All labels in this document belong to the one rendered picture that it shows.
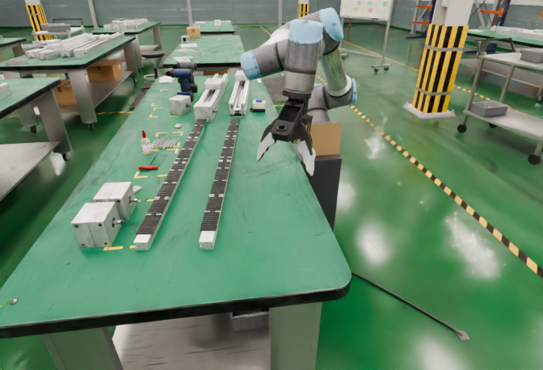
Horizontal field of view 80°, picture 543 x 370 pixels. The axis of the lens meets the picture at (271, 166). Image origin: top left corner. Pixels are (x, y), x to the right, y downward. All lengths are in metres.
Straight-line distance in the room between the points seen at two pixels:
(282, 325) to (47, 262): 0.71
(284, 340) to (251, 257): 0.34
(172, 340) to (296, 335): 0.56
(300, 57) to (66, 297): 0.81
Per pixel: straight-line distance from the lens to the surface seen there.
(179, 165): 1.41
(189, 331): 1.54
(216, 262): 0.97
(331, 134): 1.51
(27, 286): 1.10
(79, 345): 1.20
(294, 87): 0.76
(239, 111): 2.01
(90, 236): 1.11
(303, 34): 0.76
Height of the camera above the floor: 1.45
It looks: 28 degrees down
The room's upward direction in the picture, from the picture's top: straight up
